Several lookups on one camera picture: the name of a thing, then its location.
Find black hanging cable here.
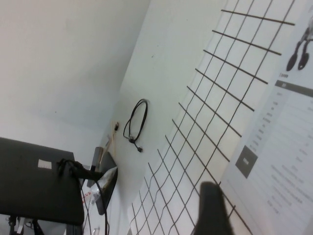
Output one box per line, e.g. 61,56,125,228
94,180,110,235

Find black flat panel with label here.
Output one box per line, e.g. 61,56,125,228
0,137,85,226

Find white product catalogue book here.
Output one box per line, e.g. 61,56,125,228
221,0,313,235

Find dark grey flat slab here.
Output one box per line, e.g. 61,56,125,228
87,146,119,216

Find thin wooden stick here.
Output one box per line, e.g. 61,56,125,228
105,119,118,160

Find black coiled cable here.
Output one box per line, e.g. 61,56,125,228
123,98,149,155

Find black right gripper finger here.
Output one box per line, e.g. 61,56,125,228
192,182,236,235

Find white tablecloth with black grid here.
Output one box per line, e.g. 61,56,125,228
129,0,313,235

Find clear plastic bag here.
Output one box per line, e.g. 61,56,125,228
84,167,118,204

